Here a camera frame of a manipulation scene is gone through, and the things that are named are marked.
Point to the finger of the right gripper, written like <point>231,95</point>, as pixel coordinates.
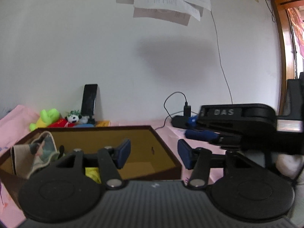
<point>204,135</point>
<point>192,121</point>

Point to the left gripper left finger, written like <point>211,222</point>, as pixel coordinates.
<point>110,160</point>

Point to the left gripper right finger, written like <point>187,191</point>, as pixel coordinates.
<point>196,159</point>

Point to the white fluffy plush toy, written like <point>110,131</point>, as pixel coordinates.
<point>289,165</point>

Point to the yellow soft item in box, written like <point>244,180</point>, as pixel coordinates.
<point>93,173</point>

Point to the white power strip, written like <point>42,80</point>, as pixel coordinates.
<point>179,122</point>

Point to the black charger plug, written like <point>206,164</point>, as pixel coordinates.
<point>187,110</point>

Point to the brown cardboard box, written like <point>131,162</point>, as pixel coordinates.
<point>150,157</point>

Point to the small panda plush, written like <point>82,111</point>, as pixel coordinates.
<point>73,116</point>

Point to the red plush toy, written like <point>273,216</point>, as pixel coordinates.
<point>62,123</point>

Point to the black phone on stand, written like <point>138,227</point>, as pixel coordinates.
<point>89,101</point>

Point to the green yellow plush toy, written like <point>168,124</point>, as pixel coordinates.
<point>47,117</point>

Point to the patterned fabric pouch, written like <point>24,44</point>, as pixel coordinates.
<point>29,158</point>

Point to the papers taped on wall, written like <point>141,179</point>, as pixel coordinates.
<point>175,11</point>

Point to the wooden door frame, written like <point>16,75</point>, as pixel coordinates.
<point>287,48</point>

